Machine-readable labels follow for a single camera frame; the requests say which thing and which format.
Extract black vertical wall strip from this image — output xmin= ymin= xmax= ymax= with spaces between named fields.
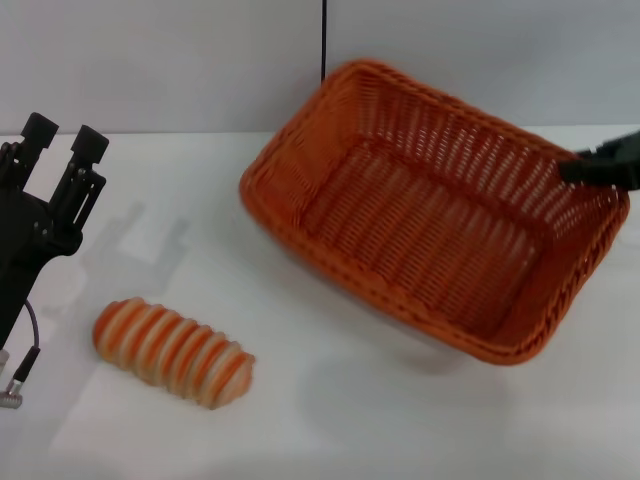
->
xmin=318 ymin=0 xmax=329 ymax=84

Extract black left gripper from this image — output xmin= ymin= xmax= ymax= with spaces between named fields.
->
xmin=0 ymin=112 xmax=110 ymax=351

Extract orange woven plastic basket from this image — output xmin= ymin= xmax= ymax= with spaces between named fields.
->
xmin=238 ymin=58 xmax=631 ymax=368

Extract grey cable with metal plug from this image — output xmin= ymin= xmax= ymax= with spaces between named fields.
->
xmin=0 ymin=298 xmax=42 ymax=412

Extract orange striped bread roll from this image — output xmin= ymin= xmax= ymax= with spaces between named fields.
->
xmin=93 ymin=296 xmax=257 ymax=411

